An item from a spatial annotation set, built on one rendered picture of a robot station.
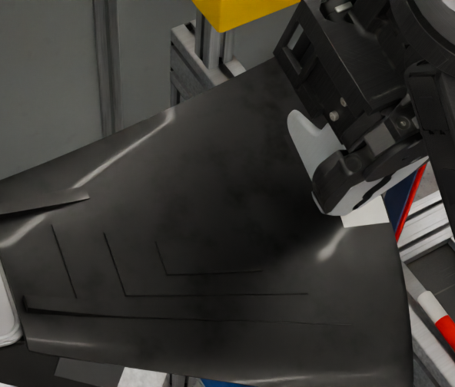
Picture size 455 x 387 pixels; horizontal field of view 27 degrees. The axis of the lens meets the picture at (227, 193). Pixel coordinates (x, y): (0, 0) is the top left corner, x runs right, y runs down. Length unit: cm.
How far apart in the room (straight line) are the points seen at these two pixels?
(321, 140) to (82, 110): 117
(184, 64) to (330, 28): 61
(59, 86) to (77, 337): 111
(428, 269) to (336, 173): 123
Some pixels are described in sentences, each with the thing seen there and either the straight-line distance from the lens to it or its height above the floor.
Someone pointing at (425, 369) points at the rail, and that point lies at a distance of 86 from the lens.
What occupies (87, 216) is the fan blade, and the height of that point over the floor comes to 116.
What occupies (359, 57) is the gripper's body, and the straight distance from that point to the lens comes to 43.
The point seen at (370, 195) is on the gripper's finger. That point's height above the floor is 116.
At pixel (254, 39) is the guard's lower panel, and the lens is 176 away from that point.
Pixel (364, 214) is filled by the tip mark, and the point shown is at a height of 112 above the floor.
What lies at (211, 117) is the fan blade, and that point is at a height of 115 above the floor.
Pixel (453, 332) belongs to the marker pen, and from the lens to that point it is 84.
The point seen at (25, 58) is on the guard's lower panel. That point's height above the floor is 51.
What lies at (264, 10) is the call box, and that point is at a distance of 87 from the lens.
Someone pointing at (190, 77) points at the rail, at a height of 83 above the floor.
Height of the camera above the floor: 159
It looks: 54 degrees down
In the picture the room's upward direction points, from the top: 6 degrees clockwise
